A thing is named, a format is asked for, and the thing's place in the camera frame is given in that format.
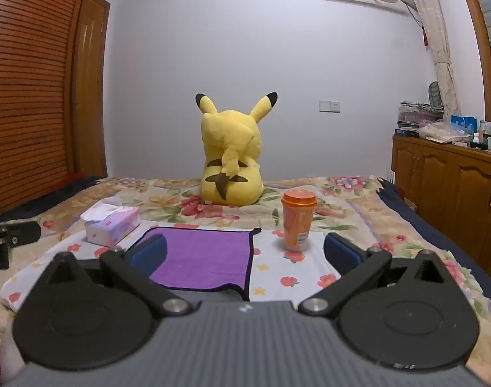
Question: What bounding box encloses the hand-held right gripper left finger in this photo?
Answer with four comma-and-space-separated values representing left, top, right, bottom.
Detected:
42, 233, 193, 317

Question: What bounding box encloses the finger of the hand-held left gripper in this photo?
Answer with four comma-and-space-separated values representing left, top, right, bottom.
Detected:
0, 220, 42, 271

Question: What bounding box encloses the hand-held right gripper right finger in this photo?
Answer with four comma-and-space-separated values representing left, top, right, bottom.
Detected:
297, 232, 450, 317

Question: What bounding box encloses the purple towel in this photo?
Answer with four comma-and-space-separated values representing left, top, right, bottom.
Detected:
129, 227, 263, 302

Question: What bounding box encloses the tissue box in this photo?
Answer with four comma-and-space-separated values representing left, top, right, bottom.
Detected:
80, 203, 141, 247

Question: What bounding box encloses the orange cup with lid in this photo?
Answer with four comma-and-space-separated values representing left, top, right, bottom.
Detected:
280, 189, 317, 252

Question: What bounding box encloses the white strawberry print cloth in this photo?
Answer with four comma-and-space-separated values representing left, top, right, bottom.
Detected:
0, 220, 340, 312

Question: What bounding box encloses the wooden cabinet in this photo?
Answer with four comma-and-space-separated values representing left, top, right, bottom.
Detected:
391, 134, 491, 280

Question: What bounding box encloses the yellow plush toy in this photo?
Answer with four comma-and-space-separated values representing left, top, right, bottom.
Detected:
195, 92, 279, 206

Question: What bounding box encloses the wooden louvred wardrobe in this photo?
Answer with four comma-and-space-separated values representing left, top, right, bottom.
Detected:
0, 0, 95, 219

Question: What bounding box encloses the clear bag of cloth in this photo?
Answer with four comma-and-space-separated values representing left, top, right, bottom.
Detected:
418, 121, 472, 146

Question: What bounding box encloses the stack of folded cloths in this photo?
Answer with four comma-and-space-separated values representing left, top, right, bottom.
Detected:
397, 102, 446, 130

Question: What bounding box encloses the wooden door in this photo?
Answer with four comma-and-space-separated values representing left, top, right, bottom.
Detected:
70, 0, 111, 179

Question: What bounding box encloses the blue box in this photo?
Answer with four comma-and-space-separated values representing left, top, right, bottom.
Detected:
450, 114, 478, 134

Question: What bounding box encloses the cream lace curtain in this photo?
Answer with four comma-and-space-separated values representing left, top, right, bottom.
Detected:
402, 0, 462, 118

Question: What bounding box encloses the wooden window frame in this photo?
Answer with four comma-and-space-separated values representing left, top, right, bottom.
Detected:
454, 0, 491, 124

